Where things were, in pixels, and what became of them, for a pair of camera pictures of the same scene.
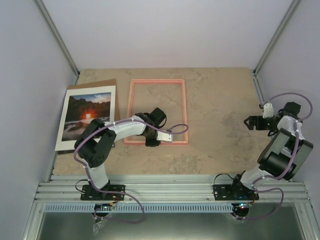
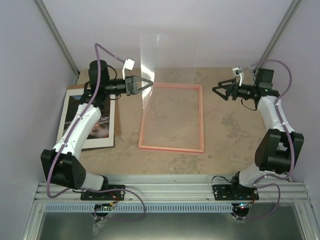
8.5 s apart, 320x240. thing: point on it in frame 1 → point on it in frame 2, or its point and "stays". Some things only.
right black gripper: (252, 118) → (231, 89)
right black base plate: (228, 192) stays
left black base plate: (88, 192) stays
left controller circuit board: (103, 206) stays
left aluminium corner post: (57, 35) stays
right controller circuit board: (243, 205) stays
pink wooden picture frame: (133, 142) → (200, 150)
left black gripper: (148, 143) → (130, 90)
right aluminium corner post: (273, 41) stays
